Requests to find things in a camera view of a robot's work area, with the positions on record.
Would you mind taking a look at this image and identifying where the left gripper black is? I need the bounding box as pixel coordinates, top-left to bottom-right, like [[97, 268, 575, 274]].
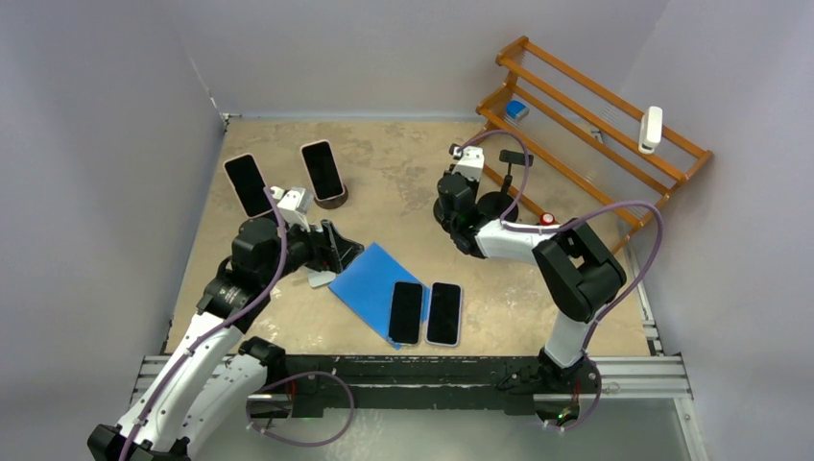
[[259, 211, 361, 286]]

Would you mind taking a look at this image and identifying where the silver phone stand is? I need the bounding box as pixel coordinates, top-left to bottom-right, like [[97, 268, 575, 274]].
[[306, 269, 337, 289]]

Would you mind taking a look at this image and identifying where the pink phone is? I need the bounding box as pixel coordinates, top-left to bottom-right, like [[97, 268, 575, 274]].
[[300, 140, 346, 201], [223, 153, 272, 218]]

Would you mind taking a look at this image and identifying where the black round phone stand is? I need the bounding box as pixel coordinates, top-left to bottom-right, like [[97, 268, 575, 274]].
[[433, 200, 448, 227], [477, 149, 526, 223]]

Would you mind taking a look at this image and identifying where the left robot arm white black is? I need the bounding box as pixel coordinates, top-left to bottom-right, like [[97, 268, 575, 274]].
[[87, 216, 364, 460]]

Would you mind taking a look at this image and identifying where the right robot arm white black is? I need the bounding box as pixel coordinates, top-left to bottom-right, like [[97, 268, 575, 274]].
[[437, 174, 627, 391]]

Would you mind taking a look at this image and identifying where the brown round phone stand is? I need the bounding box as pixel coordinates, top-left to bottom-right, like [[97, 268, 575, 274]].
[[315, 188, 348, 210]]

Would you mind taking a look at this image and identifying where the blue mat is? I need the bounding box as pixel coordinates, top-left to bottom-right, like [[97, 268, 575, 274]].
[[328, 243, 430, 351]]

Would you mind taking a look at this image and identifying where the red black knob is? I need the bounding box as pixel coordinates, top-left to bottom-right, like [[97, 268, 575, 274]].
[[539, 212, 556, 226]]

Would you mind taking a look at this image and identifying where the blue white eraser block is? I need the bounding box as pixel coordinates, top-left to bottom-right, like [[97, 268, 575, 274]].
[[504, 100, 529, 122]]

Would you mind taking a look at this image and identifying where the orange wooden rack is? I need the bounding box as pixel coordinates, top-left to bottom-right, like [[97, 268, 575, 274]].
[[475, 35, 714, 255]]

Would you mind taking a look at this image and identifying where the white stapler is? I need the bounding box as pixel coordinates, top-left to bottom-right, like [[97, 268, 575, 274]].
[[637, 106, 663, 155]]

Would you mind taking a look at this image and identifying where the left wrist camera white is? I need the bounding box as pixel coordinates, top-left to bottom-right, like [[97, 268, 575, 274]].
[[267, 186, 314, 232]]

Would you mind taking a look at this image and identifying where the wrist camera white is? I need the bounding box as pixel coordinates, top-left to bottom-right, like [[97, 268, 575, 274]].
[[448, 144, 485, 186], [267, 186, 314, 232]]

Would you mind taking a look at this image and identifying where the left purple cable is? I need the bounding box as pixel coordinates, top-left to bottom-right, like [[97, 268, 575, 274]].
[[117, 187, 355, 461]]

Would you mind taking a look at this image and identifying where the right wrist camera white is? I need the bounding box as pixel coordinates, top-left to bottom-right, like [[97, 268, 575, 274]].
[[448, 144, 485, 186]]

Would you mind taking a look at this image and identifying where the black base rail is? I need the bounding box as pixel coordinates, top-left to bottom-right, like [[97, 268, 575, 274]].
[[133, 352, 694, 422]]

